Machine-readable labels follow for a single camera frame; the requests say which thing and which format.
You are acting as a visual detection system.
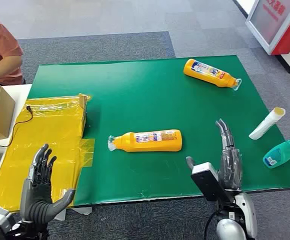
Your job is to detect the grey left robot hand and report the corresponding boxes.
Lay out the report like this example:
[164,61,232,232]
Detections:
[20,143,76,229]

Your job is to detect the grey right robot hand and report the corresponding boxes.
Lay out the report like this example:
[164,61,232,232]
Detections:
[186,118,243,192]

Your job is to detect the orange bottle with clear cap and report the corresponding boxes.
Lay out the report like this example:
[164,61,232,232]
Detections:
[107,129,183,153]
[183,58,242,92]

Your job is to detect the white tube bottle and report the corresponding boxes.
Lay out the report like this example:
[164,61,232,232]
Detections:
[248,107,286,141]

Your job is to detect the teal plastic bottle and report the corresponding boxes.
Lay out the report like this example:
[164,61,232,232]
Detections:
[262,139,290,170]

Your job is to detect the yellow plastic wrapped box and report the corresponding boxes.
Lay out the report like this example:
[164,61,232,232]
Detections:
[0,93,96,213]

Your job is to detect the green table mat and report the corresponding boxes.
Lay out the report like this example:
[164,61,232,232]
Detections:
[27,54,290,208]

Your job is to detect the red and white sign stand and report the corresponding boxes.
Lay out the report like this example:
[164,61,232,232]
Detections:
[245,0,290,56]

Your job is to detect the person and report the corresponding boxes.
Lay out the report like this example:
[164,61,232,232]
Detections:
[0,9,26,88]

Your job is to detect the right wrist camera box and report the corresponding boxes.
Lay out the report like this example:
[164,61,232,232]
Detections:
[190,161,230,203]

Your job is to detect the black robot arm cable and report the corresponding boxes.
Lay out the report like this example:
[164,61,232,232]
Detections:
[204,210,220,240]

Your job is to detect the thin black cable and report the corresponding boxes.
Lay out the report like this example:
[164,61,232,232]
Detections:
[0,105,33,148]

